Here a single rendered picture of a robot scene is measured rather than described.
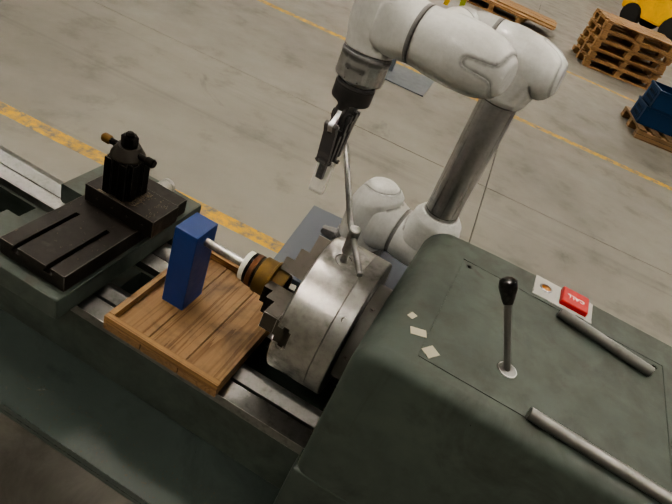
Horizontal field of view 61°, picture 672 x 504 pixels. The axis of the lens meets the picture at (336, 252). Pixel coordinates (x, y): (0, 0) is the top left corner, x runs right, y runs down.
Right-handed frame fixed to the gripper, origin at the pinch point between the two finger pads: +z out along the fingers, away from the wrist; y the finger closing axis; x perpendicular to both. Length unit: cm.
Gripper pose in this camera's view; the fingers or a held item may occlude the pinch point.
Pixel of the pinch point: (321, 176)
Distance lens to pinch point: 115.2
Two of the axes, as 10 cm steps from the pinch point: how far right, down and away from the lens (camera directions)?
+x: 8.6, 4.8, -1.6
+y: -3.8, 4.1, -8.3
